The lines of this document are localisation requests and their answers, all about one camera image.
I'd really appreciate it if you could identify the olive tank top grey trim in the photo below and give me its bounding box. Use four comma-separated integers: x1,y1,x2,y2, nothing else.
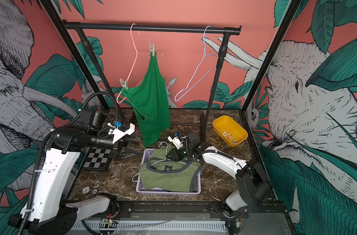
139,144,202,193

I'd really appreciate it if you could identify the white wire hanger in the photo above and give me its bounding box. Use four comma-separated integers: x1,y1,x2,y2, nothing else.
136,143,193,192

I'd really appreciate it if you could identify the light blue wire hanger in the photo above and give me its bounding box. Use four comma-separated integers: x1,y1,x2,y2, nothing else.
174,25,218,102

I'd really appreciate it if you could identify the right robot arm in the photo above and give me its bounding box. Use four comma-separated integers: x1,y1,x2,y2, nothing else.
167,129,272,212

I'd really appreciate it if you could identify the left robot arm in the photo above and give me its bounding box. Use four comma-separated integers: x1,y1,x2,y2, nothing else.
8,92,135,235

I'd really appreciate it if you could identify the green tank top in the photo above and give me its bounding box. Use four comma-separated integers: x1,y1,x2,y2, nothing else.
121,54,171,147

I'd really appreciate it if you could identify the checkerboard calibration plate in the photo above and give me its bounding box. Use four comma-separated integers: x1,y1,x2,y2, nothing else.
82,147,112,171

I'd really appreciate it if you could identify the lavender plastic basket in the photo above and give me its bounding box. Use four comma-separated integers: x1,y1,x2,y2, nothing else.
136,155,202,195

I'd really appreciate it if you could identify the grey clothespin on green top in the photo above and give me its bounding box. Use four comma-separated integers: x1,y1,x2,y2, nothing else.
119,78,129,90

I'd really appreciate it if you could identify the yellow plastic bowl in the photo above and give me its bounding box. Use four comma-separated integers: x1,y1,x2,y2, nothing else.
213,115,248,147

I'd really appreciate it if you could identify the black clothes rack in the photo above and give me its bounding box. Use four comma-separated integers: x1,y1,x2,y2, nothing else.
63,20,242,142

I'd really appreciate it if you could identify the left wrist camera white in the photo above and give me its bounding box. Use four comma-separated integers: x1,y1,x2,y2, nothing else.
107,120,135,144

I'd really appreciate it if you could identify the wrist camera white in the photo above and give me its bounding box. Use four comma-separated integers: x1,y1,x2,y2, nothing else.
107,120,135,144
167,134,183,149

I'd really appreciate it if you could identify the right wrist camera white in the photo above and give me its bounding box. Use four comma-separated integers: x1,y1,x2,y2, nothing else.
167,134,183,149

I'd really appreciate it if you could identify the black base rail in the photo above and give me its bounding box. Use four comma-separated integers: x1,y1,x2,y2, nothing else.
53,200,288,219

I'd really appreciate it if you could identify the pink wire hanger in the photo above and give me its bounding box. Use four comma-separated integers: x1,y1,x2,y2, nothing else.
116,23,164,104

